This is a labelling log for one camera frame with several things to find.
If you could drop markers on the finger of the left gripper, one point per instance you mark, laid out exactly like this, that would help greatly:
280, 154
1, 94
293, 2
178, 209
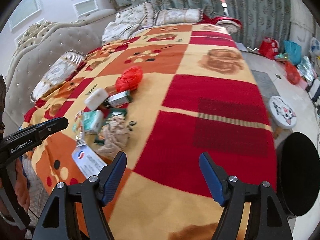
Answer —
45, 129

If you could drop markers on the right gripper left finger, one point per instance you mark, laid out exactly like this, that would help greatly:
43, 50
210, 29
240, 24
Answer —
76, 211

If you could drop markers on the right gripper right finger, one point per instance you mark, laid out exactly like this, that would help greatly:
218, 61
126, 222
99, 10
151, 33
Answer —
267, 219

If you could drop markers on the teal tissue pack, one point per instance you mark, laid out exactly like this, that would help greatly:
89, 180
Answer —
88, 122

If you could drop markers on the dark green snack packet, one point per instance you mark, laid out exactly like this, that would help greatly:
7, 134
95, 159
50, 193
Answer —
100, 138

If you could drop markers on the white blue medicine box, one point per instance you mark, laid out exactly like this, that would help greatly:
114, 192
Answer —
88, 162

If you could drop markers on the white foam block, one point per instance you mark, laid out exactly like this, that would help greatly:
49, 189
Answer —
96, 98

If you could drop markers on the green white small box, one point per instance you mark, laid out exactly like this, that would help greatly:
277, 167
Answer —
118, 99

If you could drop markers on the black round trash bin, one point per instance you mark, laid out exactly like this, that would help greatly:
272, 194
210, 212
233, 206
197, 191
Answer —
297, 174

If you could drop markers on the lace bolster pillow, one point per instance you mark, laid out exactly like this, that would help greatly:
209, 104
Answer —
57, 74

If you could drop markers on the beige crumpled cloth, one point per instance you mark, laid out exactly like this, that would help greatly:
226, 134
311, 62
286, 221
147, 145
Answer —
116, 137

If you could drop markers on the beige tufted headboard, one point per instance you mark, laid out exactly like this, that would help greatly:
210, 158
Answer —
31, 63

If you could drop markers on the red plastic bag ball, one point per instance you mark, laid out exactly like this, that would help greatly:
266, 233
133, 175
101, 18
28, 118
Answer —
129, 79

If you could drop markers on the round cat cushion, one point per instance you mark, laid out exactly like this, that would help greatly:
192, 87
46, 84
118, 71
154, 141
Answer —
282, 113

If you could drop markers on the patchwork orange red blanket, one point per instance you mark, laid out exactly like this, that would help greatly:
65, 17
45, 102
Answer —
197, 95

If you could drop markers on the white patterned pillow left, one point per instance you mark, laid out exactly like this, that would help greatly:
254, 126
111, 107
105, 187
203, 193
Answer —
129, 21

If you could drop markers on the white patterned pillow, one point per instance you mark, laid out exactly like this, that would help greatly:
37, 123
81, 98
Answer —
129, 21
178, 15

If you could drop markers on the red plastic bag on floor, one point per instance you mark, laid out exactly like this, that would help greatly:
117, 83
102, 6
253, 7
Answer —
292, 73

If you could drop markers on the white patterned pillow right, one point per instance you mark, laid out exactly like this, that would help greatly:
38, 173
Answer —
178, 15

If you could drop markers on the red gift bag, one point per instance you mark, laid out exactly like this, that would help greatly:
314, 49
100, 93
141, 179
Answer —
269, 48

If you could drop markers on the teal bag on floor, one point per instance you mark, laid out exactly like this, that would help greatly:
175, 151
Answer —
294, 52

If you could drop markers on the red folded quilt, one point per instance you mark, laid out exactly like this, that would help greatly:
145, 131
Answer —
232, 25

